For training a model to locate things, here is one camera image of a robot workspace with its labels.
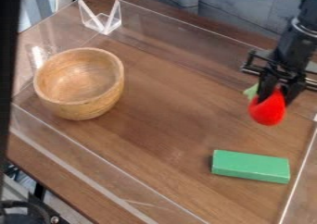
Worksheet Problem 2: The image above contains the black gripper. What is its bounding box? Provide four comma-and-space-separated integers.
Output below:
242, 27, 317, 106

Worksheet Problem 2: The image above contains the red felt fruit green leaf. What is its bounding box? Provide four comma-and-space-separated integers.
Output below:
242, 83, 286, 126

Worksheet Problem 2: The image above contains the wooden bowl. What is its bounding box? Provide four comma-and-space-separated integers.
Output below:
33, 47, 125, 120

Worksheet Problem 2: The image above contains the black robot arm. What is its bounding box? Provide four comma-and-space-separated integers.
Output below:
242, 0, 317, 105

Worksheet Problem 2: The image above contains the green rectangular block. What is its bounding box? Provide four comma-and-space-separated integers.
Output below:
209, 150, 291, 184

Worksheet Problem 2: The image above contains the black clamp under table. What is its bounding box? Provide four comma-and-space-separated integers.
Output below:
0, 195, 70, 224

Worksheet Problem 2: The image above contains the dark blurred foreground bar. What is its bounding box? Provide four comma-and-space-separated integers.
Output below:
0, 0, 24, 173

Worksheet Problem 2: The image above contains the clear acrylic tray enclosure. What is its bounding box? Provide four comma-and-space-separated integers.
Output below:
8, 0, 317, 224

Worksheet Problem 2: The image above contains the clear acrylic corner bracket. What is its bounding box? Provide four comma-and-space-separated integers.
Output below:
77, 0, 121, 35

